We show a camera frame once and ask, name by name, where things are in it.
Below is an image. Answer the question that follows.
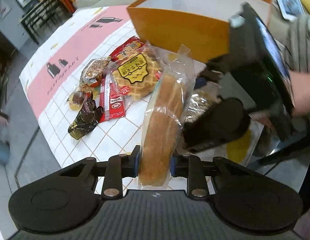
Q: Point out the red snack packet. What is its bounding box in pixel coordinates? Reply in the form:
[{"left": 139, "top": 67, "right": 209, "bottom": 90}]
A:
[{"left": 110, "top": 36, "right": 146, "bottom": 62}]

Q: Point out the person's right forearm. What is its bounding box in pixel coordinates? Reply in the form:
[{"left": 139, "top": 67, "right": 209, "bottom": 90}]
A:
[{"left": 284, "top": 14, "right": 310, "bottom": 117}]

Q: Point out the black and gold candy packet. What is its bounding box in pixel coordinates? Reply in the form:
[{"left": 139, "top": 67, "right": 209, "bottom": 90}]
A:
[{"left": 67, "top": 99, "right": 104, "bottom": 140}]

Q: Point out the framed wall picture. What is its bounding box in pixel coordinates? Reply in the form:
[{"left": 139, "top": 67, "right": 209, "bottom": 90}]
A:
[{"left": 0, "top": 0, "right": 12, "bottom": 19}]

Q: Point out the orange cardboard box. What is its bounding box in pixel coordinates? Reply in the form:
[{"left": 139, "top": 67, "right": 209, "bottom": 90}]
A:
[{"left": 127, "top": 0, "right": 273, "bottom": 63}]

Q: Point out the orange stool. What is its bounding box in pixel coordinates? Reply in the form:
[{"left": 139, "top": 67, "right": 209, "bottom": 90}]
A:
[{"left": 57, "top": 0, "right": 79, "bottom": 12}]

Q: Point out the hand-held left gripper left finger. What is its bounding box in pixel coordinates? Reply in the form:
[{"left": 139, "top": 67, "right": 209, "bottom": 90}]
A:
[{"left": 58, "top": 145, "right": 141, "bottom": 200}]

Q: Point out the waffle packet with yellow label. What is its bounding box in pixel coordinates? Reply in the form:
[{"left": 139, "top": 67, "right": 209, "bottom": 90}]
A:
[{"left": 111, "top": 52, "right": 163, "bottom": 100}]

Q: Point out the pink and white printed tablecloth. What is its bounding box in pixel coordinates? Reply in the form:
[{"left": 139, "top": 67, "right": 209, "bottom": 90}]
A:
[{"left": 19, "top": 5, "right": 266, "bottom": 171}]

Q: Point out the dark snack packet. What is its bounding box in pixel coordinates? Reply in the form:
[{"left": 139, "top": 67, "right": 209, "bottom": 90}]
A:
[{"left": 186, "top": 89, "right": 222, "bottom": 125}]

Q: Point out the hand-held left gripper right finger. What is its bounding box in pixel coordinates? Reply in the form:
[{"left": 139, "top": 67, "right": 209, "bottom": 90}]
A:
[{"left": 170, "top": 154, "right": 249, "bottom": 200}]

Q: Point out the brown candy in clear wrapper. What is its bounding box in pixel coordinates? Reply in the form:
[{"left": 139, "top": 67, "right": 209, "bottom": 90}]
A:
[{"left": 67, "top": 91, "right": 87, "bottom": 112}]

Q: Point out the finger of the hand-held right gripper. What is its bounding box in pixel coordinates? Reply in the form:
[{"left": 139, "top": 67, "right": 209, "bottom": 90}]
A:
[{"left": 195, "top": 76, "right": 213, "bottom": 90}]

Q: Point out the clear nut snack packet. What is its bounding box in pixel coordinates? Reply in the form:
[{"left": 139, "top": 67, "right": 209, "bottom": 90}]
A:
[{"left": 80, "top": 58, "right": 112, "bottom": 87}]

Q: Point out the long bread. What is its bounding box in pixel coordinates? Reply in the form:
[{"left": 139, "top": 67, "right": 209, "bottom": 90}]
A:
[{"left": 137, "top": 44, "right": 195, "bottom": 190}]

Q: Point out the black dining table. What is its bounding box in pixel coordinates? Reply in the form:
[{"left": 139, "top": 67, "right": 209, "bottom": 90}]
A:
[{"left": 20, "top": 0, "right": 75, "bottom": 43}]

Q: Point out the red sausage stick packet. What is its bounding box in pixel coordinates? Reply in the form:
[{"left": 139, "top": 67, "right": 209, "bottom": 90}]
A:
[{"left": 98, "top": 73, "right": 127, "bottom": 123}]

